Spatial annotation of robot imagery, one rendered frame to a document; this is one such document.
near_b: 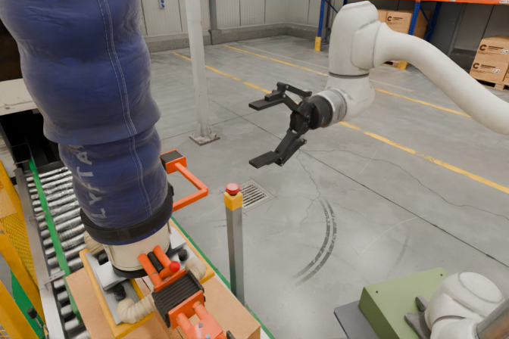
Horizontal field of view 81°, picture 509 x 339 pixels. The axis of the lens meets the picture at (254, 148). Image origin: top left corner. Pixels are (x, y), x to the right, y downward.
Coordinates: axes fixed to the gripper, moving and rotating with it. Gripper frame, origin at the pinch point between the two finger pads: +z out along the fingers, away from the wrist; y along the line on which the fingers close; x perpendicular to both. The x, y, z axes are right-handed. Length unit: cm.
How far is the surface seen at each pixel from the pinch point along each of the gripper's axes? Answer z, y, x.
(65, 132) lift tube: 31.0, -3.1, 19.9
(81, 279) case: 39, 64, 49
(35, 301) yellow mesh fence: 63, 130, 114
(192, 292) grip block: 19.6, 33.4, -0.7
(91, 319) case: 40, 64, 32
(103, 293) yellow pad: 35, 46, 23
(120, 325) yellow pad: 34, 46, 11
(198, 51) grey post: -146, 46, 268
